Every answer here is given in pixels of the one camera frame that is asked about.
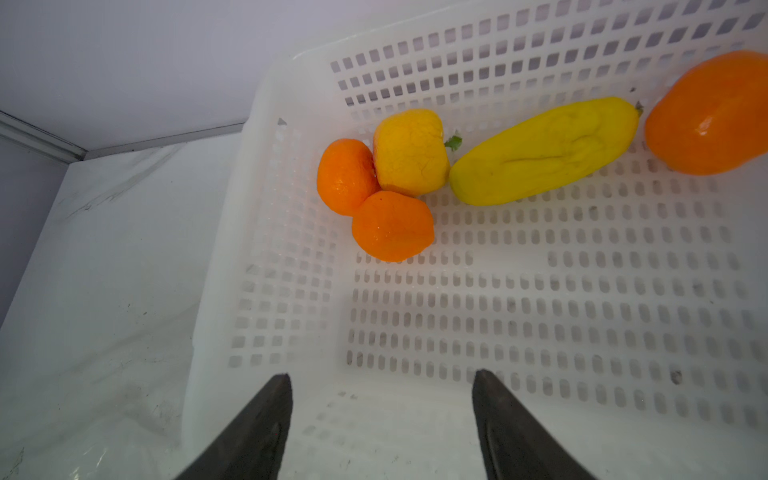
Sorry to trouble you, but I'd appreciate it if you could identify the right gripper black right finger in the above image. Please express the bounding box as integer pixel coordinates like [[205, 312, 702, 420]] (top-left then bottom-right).
[[472, 370, 594, 480]]

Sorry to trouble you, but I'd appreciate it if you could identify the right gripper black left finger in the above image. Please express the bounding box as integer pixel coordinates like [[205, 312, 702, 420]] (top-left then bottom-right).
[[177, 374, 293, 480]]

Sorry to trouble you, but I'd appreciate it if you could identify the large orange fruit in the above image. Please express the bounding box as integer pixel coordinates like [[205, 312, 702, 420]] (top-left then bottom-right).
[[316, 139, 381, 216]]

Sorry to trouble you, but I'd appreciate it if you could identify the round yellow lemon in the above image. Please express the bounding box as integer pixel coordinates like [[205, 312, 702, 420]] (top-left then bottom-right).
[[373, 109, 450, 197]]

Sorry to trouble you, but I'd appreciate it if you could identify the white perforated plastic basket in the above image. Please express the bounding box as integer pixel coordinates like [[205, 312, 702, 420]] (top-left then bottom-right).
[[181, 1, 767, 479]]

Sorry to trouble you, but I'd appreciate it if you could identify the yellow banana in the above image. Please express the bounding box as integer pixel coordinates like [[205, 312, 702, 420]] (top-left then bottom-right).
[[449, 97, 642, 206]]

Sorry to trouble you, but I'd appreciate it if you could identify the small orange tangerine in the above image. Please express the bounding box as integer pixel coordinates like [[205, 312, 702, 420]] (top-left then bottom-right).
[[644, 50, 767, 176]]

